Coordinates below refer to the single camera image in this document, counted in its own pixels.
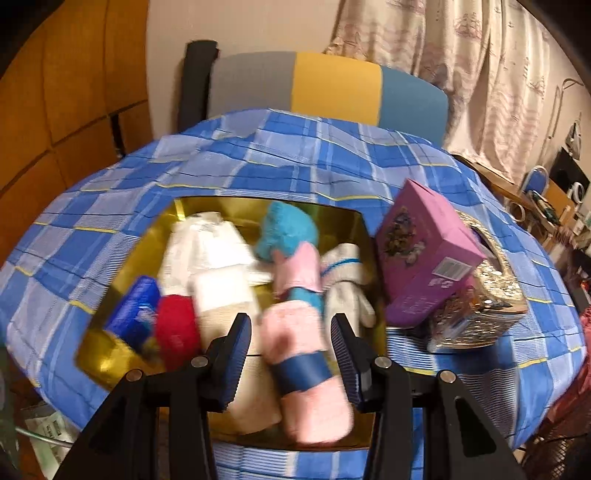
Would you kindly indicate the purple cardboard box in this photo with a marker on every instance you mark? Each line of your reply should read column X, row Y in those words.
column 415, row 240

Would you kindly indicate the wooden side desk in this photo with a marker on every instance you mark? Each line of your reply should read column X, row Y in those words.
column 498, row 184

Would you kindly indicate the ship print curtain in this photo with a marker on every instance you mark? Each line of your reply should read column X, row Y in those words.
column 485, row 69

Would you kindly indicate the blue folding chair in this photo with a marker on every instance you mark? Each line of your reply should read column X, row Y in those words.
column 535, row 184

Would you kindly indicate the white socks blue stripe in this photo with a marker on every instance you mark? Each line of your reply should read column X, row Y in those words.
column 346, row 286

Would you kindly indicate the teal and pink plush toy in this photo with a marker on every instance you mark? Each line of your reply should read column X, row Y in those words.
column 286, row 230

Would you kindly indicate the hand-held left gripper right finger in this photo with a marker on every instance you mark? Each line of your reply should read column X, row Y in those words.
column 351, row 364

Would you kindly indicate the grey yellow blue chair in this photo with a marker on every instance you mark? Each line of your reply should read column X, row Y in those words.
column 332, row 87

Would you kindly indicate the white paper packet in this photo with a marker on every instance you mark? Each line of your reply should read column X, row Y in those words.
column 51, row 429

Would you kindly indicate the gold metal tin tray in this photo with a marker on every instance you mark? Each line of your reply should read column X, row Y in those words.
column 106, row 355

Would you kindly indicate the blue plaid tablecloth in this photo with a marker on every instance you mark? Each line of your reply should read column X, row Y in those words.
column 277, row 161

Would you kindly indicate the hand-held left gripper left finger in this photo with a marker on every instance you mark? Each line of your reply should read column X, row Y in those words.
column 233, row 364

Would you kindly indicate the white cloth package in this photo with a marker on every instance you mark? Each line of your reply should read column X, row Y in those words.
column 203, row 249

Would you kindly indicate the black monitor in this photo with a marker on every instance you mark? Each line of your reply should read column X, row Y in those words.
column 565, row 173

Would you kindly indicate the blue tissue packet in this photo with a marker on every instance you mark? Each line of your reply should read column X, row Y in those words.
column 134, row 309

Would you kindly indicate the red soft cloth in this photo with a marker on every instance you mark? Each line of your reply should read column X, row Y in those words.
column 175, row 327

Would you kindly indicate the white garment steamer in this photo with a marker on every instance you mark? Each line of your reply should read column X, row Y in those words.
column 575, row 136

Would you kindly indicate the wooden wardrobe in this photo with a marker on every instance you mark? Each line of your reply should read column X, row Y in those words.
column 69, row 92

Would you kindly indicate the black rolled mat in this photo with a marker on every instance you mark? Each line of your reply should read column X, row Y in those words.
column 196, row 87

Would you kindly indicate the beige towel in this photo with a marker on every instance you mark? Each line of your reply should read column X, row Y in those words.
column 226, row 295

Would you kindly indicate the small white fan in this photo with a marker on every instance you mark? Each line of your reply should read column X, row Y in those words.
column 578, row 193

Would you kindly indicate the ornate silver tissue box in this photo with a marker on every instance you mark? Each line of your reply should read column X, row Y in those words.
column 489, row 295

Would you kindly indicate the pink towel roll blue band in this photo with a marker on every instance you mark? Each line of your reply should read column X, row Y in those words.
column 286, row 332

